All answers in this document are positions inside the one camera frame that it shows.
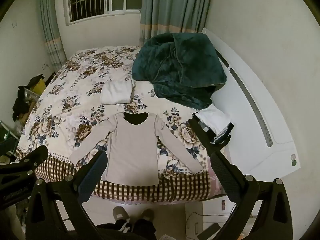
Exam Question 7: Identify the narrow grey-green curtain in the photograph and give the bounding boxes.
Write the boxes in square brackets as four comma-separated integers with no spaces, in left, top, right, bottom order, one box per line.
[36,0,67,68]

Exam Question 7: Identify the operator's feet in sneakers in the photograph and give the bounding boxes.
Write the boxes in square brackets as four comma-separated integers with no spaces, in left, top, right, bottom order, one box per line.
[96,218,157,240]

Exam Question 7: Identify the light grey long-sleeve shirt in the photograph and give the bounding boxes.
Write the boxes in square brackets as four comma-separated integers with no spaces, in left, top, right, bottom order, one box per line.
[69,112,208,186]

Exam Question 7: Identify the dark green plush blanket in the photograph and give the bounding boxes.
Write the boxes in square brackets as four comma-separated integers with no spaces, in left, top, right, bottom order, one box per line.
[132,32,227,111]

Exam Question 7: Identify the black cloth pile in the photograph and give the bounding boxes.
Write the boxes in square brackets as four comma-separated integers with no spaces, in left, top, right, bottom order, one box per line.
[12,85,31,121]

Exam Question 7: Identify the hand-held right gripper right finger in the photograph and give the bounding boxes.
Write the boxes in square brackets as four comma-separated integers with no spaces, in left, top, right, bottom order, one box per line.
[210,152,293,240]

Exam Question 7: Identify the white folded cloth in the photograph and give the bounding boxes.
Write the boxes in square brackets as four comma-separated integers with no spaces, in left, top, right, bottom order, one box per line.
[100,79,136,105]

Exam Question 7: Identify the green metal rack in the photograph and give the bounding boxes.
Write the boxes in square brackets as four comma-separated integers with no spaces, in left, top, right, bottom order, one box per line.
[0,120,21,157]

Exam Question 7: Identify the yellow box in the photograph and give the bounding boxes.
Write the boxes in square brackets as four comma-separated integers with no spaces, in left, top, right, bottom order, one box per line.
[27,74,47,96]

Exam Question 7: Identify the white folded garment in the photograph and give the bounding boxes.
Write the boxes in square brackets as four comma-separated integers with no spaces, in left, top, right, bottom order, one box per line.
[195,104,232,135]

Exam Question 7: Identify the white bed headboard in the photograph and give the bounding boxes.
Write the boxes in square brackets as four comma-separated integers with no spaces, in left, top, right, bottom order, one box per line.
[200,27,302,178]

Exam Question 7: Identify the dark striped folded garment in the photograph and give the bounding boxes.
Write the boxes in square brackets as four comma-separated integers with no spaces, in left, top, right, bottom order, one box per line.
[188,114,235,153]

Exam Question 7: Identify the dark power strip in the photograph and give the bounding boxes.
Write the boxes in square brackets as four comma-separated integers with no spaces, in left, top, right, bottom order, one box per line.
[197,223,221,240]

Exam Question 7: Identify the floral bed quilt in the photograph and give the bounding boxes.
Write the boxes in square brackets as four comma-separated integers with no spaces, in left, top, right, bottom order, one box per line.
[15,45,225,203]

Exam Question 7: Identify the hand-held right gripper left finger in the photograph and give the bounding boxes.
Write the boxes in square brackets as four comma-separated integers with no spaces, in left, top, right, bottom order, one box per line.
[25,151,109,240]

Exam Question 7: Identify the wide grey-green curtain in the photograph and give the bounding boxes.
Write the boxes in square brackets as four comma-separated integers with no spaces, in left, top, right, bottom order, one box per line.
[139,0,215,48]

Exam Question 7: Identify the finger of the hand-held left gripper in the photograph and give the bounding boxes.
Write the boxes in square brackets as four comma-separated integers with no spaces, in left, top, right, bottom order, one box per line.
[0,145,49,178]

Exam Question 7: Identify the grey slipper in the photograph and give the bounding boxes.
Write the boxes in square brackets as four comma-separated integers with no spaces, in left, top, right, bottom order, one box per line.
[140,208,155,222]
[112,206,131,222]

